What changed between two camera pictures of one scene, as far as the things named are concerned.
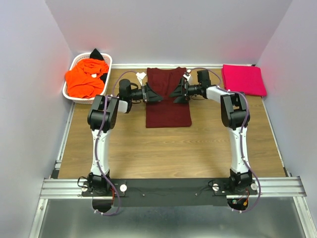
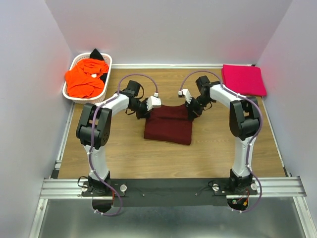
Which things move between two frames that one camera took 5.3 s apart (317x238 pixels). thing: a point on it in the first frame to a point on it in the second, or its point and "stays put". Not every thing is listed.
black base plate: (167, 193) stays put
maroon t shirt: (166, 113) to (170, 123)
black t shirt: (96, 54) stays put
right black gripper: (183, 97) to (192, 113)
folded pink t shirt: (247, 79) stays put
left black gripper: (149, 95) to (145, 114)
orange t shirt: (83, 80) stays put
